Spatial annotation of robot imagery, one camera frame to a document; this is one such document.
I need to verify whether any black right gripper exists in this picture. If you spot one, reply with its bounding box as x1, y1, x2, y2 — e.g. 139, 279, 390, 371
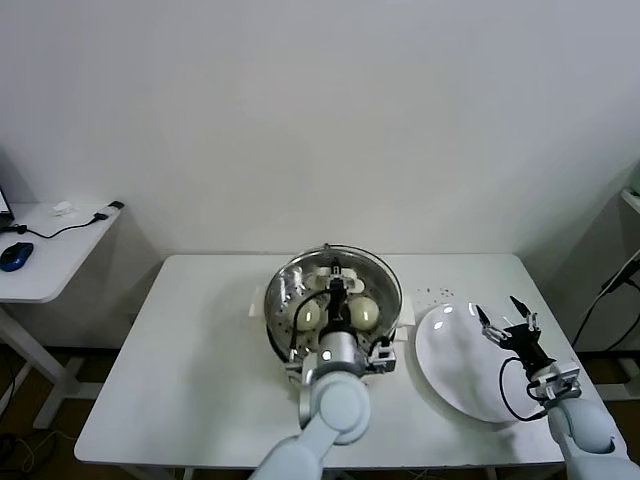
475, 296, 556, 375

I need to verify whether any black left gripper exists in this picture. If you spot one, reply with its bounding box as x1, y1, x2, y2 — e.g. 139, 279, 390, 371
324, 258, 352, 334

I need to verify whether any glass pot lid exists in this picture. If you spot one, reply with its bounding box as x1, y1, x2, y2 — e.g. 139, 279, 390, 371
263, 243, 404, 361

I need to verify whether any white steamed baozi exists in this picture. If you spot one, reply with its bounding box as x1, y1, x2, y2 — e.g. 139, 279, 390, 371
348, 297, 381, 330
294, 302, 324, 334

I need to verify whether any stainless steel steamer basket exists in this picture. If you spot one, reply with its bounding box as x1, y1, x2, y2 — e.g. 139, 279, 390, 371
263, 249, 404, 374

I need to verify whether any white round plate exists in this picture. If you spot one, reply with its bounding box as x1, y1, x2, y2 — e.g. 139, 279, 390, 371
415, 303, 549, 426

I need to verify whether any white electric cooker pot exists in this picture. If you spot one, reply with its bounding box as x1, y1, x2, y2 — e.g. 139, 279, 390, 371
248, 287, 417, 396

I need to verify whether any white work table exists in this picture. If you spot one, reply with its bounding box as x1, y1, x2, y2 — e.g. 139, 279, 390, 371
74, 253, 630, 471

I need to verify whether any white shelf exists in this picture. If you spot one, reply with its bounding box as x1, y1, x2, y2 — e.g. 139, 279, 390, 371
621, 189, 640, 226

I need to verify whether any white side desk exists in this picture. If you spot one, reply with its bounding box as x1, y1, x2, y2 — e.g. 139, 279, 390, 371
0, 201, 129, 430

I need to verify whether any blue computer mouse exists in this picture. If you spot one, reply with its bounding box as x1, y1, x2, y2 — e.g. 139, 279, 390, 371
0, 240, 37, 272

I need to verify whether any black laptop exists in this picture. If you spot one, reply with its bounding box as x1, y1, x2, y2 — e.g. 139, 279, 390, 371
0, 179, 19, 235

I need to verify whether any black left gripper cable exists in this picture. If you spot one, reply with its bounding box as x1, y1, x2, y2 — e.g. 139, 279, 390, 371
285, 294, 331, 374

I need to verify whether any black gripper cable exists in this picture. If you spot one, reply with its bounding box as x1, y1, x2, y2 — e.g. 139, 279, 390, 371
498, 355, 549, 422
285, 294, 331, 374

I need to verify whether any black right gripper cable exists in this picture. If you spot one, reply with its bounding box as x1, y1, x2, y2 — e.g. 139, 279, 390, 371
498, 355, 549, 422

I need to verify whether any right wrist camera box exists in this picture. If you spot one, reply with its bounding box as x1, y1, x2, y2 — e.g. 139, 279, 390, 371
537, 364, 582, 399

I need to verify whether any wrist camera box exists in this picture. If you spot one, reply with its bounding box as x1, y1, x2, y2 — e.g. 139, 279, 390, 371
367, 342, 399, 373
537, 364, 582, 399

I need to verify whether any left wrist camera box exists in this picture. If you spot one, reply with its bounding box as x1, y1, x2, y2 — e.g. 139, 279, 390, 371
367, 342, 399, 373

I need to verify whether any black wall power cable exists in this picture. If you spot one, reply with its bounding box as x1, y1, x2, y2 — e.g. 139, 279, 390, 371
572, 248, 640, 351

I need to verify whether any black desk cable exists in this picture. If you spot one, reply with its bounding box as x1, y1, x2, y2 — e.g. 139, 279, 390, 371
0, 212, 110, 239

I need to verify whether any black floor cable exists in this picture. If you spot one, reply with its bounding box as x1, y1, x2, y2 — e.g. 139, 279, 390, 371
0, 347, 31, 474

